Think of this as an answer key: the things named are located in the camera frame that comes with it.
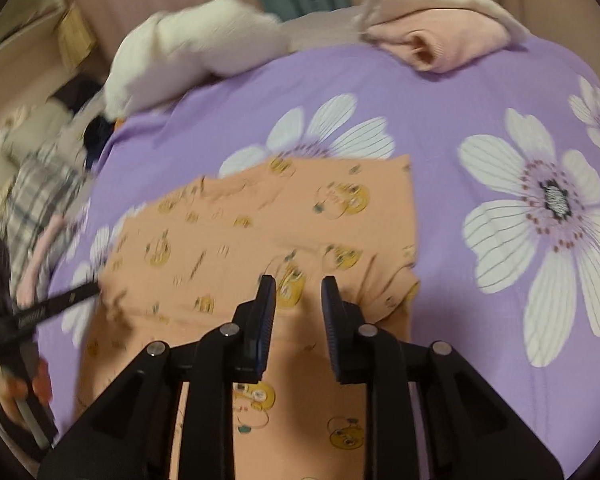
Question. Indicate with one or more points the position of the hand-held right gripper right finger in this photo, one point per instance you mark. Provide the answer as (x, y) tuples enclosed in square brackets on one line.
[(330, 321)]

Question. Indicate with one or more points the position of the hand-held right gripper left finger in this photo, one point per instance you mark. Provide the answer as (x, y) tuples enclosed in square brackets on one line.
[(266, 321)]

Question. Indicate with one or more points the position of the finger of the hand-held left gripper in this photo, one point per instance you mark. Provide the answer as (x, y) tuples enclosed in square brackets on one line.
[(55, 306)]

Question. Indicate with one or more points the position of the orange cartoon print garment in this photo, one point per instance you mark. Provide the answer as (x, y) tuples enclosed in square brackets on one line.
[(220, 240)]

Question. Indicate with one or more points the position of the light pink cloth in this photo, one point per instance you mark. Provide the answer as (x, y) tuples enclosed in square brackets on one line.
[(45, 250)]

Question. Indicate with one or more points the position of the plaid cloth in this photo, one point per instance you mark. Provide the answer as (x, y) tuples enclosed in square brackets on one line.
[(40, 195)]

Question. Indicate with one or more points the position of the dark cloth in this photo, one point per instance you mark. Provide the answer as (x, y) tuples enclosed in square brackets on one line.
[(97, 135)]

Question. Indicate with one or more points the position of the purple floral bed sheet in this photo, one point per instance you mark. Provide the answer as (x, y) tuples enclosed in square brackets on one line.
[(430, 110)]

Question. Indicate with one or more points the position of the cardboard box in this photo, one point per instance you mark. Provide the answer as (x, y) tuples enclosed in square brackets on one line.
[(75, 35)]

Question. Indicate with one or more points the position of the white plush blanket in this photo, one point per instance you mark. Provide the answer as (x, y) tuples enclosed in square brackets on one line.
[(190, 50)]

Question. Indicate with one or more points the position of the lilac grey cloth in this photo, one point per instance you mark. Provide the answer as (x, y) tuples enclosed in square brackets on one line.
[(320, 30)]

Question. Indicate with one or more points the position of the pink folded cloth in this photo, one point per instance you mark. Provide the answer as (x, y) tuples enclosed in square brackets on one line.
[(450, 35)]

